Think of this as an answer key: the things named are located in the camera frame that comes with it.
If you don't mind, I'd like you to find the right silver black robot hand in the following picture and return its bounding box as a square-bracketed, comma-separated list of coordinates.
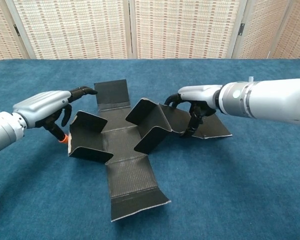
[164, 84, 225, 139]

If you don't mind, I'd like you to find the woven folding screen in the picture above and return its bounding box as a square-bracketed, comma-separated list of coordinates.
[0, 0, 300, 63]

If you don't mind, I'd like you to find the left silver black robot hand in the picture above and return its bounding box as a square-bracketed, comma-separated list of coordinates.
[12, 85, 99, 144]

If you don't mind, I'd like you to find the blue felt table cover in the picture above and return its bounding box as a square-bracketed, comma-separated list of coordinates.
[0, 58, 300, 240]

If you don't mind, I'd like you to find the black cardboard box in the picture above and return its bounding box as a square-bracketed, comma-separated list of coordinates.
[67, 79, 234, 223]

